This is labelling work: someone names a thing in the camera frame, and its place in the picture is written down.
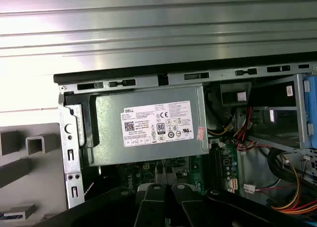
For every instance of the black open PC case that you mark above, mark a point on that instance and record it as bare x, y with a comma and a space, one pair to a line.
71, 142

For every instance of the grey metal drive cage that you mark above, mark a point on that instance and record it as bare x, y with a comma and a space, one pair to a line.
299, 113

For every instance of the grey parts rack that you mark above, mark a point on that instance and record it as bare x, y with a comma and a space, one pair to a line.
47, 177

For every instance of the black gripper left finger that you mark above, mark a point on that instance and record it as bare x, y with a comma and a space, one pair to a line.
148, 207

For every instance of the blue plastic drive latch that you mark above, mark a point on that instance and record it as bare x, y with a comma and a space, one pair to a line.
312, 108

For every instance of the black RAM slot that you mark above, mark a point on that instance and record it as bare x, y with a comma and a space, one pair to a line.
212, 167
219, 167

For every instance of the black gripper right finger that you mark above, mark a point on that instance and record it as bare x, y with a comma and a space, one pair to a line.
193, 212

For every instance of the green motherboard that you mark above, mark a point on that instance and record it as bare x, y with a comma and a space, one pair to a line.
199, 172

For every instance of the grey power supply unit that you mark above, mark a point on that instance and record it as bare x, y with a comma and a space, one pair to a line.
111, 137

